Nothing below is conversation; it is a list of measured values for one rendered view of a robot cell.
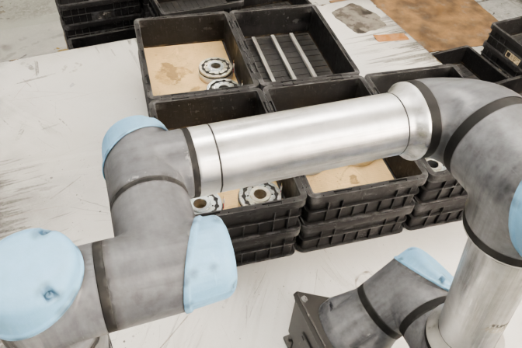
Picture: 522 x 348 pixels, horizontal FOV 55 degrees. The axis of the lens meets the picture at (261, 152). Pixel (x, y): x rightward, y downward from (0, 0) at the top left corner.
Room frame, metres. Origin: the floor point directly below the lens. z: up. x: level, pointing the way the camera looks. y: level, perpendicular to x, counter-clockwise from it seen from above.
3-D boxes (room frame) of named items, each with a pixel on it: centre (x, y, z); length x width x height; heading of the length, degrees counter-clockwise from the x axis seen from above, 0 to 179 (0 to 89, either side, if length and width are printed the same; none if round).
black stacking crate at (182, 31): (1.21, 0.22, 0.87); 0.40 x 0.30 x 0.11; 19
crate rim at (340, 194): (0.93, -0.19, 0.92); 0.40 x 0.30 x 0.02; 19
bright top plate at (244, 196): (0.75, -0.01, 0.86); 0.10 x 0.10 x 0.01
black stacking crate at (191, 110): (0.83, 0.09, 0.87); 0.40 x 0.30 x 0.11; 19
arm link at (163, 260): (0.24, 0.08, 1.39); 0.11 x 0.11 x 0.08; 23
